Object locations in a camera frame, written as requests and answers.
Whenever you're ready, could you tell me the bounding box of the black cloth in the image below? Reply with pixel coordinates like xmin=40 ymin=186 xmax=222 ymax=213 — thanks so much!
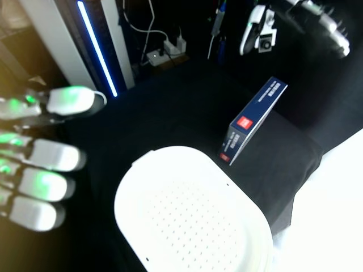
xmin=50 ymin=61 xmax=324 ymax=272

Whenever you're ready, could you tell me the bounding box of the white cable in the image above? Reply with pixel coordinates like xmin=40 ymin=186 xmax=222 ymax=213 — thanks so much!
xmin=123 ymin=0 xmax=168 ymax=42

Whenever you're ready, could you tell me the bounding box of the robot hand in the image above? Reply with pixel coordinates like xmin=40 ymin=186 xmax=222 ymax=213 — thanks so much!
xmin=0 ymin=84 xmax=108 ymax=233
xmin=239 ymin=0 xmax=351 ymax=59

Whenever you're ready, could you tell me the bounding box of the white perforated tray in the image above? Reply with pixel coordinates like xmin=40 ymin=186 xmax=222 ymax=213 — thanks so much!
xmin=113 ymin=145 xmax=275 ymax=272

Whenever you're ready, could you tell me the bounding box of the white adapter box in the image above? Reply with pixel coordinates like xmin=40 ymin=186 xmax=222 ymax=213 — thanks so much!
xmin=146 ymin=49 xmax=168 ymax=67

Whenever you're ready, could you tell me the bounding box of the white tower with blue light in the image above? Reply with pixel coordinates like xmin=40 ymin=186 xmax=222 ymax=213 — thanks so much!
xmin=19 ymin=0 xmax=136 ymax=99

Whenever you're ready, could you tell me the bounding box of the blue hanging tool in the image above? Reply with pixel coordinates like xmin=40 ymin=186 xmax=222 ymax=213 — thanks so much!
xmin=217 ymin=36 xmax=227 ymax=66

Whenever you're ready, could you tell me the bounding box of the dark blue cardboard box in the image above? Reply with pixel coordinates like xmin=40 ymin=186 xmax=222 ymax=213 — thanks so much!
xmin=217 ymin=76 xmax=289 ymax=167

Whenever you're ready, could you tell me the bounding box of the grey hanging tool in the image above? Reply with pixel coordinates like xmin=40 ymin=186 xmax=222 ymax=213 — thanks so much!
xmin=211 ymin=7 xmax=227 ymax=37

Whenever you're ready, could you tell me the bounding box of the white power strip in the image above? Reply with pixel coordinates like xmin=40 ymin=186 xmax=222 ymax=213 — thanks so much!
xmin=163 ymin=36 xmax=188 ymax=56

